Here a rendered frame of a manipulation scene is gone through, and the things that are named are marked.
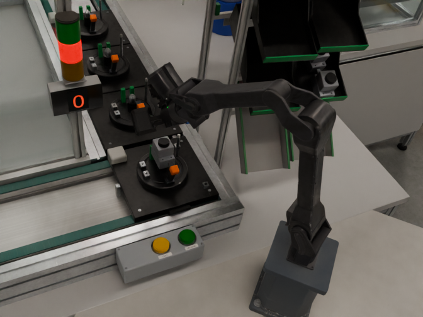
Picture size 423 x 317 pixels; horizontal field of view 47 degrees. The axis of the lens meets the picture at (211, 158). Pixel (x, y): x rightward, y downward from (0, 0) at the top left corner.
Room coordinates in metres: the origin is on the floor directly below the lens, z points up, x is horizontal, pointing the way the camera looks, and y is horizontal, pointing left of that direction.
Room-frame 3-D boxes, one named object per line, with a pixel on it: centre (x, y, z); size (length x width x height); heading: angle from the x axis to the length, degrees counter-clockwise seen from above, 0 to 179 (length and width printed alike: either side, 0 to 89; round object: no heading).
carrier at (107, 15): (1.52, 0.52, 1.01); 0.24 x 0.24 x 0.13; 32
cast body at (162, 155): (0.90, 0.13, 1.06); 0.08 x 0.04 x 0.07; 33
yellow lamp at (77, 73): (0.89, 0.35, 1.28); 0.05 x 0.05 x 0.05
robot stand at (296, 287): (0.64, -0.24, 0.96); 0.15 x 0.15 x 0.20; 76
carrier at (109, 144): (1.10, 0.26, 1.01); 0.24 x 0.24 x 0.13; 32
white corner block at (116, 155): (0.92, 0.26, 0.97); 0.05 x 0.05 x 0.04; 32
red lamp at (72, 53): (0.89, 0.35, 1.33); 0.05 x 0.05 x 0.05
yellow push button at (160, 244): (0.66, 0.09, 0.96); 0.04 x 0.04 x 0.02
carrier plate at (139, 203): (0.89, 0.13, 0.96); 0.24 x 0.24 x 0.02; 32
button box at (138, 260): (0.66, 0.09, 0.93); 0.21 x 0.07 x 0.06; 122
